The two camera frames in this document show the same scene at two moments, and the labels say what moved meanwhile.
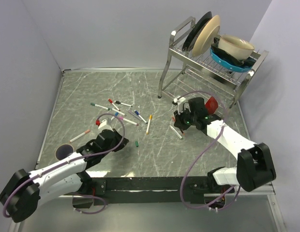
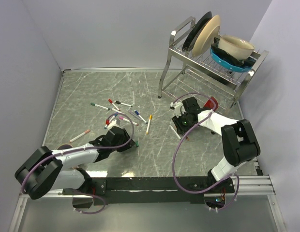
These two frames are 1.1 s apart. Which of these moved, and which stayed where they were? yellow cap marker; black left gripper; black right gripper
Moved: black left gripper
Stayed: black right gripper; yellow cap marker
